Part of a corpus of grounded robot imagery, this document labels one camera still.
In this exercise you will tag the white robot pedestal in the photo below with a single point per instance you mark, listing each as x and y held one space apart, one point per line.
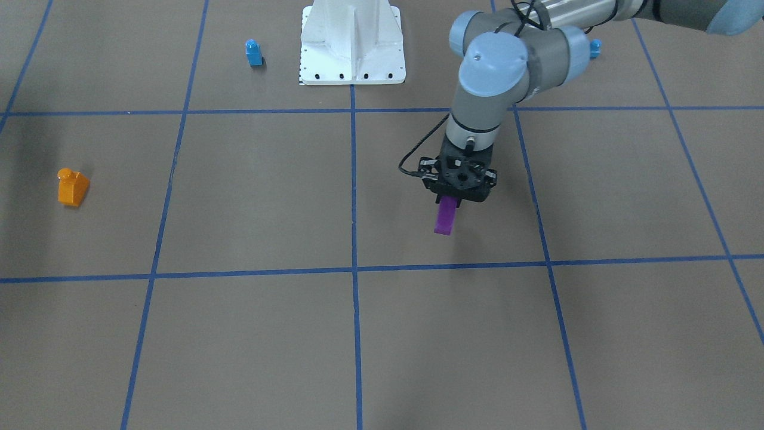
351 43

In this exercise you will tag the long blue lego block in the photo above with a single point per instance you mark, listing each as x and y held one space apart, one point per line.
595 48

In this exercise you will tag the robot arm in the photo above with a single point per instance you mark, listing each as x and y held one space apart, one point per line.
509 56

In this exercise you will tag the small blue lego block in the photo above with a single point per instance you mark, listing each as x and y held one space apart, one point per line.
253 53

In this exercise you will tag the orange trapezoid block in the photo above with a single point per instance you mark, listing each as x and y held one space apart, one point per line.
73 187

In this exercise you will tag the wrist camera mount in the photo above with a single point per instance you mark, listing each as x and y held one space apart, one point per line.
459 178

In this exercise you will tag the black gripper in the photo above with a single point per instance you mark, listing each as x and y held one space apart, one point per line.
428 168

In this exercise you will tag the purple trapezoid block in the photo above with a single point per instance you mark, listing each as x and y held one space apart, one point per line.
446 215

